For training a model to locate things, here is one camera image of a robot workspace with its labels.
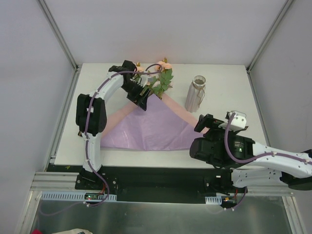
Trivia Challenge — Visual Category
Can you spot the white ribbed ceramic vase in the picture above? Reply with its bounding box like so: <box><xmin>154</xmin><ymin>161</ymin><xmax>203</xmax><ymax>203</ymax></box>
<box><xmin>185</xmin><ymin>75</ymin><xmax>206</xmax><ymax>113</ymax></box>

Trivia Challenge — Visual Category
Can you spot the right aluminium frame post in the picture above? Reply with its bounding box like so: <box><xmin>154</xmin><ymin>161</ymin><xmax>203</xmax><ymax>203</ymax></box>
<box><xmin>246</xmin><ymin>0</ymin><xmax>295</xmax><ymax>74</ymax></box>

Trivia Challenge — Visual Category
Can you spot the left aluminium frame post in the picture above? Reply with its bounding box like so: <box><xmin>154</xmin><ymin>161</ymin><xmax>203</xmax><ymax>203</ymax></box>
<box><xmin>37</xmin><ymin>0</ymin><xmax>79</xmax><ymax>71</ymax></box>

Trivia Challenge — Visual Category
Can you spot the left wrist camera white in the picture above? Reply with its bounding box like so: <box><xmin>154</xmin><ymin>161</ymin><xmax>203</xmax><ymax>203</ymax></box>
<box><xmin>139</xmin><ymin>75</ymin><xmax>157</xmax><ymax>87</ymax></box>

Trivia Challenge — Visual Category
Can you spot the aluminium frame post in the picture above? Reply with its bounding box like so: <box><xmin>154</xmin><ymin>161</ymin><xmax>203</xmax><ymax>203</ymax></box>
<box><xmin>37</xmin><ymin>0</ymin><xmax>79</xmax><ymax>71</ymax></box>
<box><xmin>246</xmin><ymin>0</ymin><xmax>295</xmax><ymax>74</ymax></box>

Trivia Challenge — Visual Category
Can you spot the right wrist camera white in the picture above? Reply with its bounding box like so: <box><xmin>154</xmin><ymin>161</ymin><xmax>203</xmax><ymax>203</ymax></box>
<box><xmin>226</xmin><ymin>111</ymin><xmax>248</xmax><ymax>132</ymax></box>

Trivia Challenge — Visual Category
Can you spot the front aluminium rail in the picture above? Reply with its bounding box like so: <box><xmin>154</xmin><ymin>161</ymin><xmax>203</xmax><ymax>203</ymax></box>
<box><xmin>30</xmin><ymin>170</ymin><xmax>81</xmax><ymax>192</ymax></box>

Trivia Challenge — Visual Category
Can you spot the pink tissue paper sheet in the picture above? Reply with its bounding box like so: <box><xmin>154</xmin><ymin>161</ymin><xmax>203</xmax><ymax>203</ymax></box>
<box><xmin>101</xmin><ymin>94</ymin><xmax>198</xmax><ymax>138</ymax></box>

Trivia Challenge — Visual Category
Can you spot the pink rose stem one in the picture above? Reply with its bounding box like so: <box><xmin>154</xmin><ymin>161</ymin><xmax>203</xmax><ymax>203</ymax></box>
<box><xmin>133</xmin><ymin>62</ymin><xmax>144</xmax><ymax>83</ymax></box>

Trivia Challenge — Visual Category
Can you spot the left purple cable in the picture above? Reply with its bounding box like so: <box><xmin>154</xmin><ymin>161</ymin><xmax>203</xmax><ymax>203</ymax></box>
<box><xmin>84</xmin><ymin>63</ymin><xmax>163</xmax><ymax>208</ymax></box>

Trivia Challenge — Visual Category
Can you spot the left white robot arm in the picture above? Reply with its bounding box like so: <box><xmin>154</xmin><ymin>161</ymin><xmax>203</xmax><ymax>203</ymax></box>
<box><xmin>76</xmin><ymin>60</ymin><xmax>157</xmax><ymax>190</ymax></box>

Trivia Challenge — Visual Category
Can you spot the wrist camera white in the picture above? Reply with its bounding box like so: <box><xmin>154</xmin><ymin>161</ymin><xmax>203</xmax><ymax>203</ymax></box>
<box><xmin>139</xmin><ymin>75</ymin><xmax>157</xmax><ymax>87</ymax></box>
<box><xmin>226</xmin><ymin>111</ymin><xmax>248</xmax><ymax>132</ymax></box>

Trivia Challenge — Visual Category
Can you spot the pink rose stem two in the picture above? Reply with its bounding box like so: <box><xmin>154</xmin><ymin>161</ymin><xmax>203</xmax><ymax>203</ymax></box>
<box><xmin>146</xmin><ymin>76</ymin><xmax>161</xmax><ymax>95</ymax></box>

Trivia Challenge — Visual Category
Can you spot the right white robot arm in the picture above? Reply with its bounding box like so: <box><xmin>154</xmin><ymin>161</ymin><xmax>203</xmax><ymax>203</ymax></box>
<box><xmin>190</xmin><ymin>111</ymin><xmax>312</xmax><ymax>192</ymax></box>

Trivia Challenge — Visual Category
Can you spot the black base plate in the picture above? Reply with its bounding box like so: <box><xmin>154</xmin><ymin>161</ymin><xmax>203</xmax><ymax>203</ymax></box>
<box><xmin>75</xmin><ymin>166</ymin><xmax>245</xmax><ymax>204</ymax></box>

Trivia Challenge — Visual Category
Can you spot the pink rose stem three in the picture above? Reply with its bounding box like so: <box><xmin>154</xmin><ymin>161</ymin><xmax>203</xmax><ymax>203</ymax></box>
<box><xmin>155</xmin><ymin>58</ymin><xmax>174</xmax><ymax>99</ymax></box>

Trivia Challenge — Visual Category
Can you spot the purple wrapping paper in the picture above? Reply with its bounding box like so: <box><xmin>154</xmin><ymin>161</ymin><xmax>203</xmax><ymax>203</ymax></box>
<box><xmin>100</xmin><ymin>95</ymin><xmax>202</xmax><ymax>151</ymax></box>

